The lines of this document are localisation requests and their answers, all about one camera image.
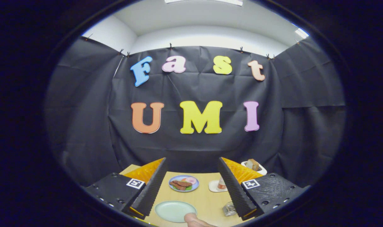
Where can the toast bread slice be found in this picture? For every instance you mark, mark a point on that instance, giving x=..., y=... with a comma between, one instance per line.
x=249, y=164
x=256, y=165

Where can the small ceiling light panel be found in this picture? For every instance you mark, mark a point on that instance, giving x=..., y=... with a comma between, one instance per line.
x=301, y=33

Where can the blue food plate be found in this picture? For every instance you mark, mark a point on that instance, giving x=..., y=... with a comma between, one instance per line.
x=174, y=189

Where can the clear water bottle red cap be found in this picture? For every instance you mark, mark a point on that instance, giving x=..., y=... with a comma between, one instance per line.
x=222, y=184

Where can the white toaster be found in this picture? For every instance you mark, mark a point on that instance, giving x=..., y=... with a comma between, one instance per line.
x=262, y=171

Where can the brown meat slice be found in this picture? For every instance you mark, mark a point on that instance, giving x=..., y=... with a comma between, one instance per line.
x=177, y=186
x=185, y=183

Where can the row of black cloth clips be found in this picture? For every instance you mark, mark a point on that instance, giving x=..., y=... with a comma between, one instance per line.
x=170, y=46

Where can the white square coaster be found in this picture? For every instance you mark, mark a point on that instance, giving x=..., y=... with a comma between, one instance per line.
x=213, y=187

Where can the light green plate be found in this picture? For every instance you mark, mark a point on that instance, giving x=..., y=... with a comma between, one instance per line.
x=172, y=210

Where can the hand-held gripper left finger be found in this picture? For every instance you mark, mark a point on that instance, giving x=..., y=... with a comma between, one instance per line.
x=155, y=186

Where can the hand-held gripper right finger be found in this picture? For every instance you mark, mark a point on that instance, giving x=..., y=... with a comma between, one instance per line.
x=231, y=186

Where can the pink ham slice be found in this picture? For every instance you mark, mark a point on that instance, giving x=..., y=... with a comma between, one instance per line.
x=191, y=180

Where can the large ceiling light panel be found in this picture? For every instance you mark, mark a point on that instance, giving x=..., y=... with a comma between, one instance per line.
x=204, y=2

